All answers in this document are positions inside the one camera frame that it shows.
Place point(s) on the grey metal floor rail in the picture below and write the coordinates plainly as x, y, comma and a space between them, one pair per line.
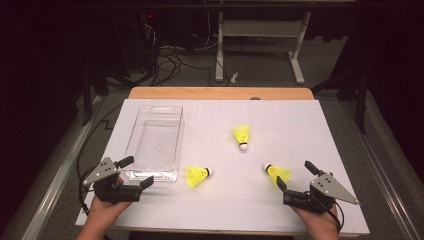
60, 173
380, 186

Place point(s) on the yellow shuttlecock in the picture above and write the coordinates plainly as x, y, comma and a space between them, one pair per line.
241, 133
280, 173
195, 176

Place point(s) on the person's right hand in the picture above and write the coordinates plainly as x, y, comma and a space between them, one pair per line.
320, 225

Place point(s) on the wooden table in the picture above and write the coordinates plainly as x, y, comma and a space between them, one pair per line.
200, 93

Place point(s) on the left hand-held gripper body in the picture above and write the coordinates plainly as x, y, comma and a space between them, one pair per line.
101, 171

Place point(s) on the black metal stand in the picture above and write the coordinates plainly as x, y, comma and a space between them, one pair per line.
87, 100
361, 100

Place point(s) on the dark curtain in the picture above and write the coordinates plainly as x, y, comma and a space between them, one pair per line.
33, 83
400, 83

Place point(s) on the white board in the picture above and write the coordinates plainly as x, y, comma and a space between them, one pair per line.
300, 133

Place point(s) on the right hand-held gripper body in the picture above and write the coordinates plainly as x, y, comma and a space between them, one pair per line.
330, 188

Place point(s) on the white metal desk frame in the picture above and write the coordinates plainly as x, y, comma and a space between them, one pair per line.
260, 28

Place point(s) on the clear plastic container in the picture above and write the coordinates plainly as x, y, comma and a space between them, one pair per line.
156, 146

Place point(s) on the person's left hand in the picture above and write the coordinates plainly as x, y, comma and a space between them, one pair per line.
105, 211

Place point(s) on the dark computer tower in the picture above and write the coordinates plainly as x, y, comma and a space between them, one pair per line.
133, 40

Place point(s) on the small white floor object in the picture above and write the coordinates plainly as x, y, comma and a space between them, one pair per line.
234, 77

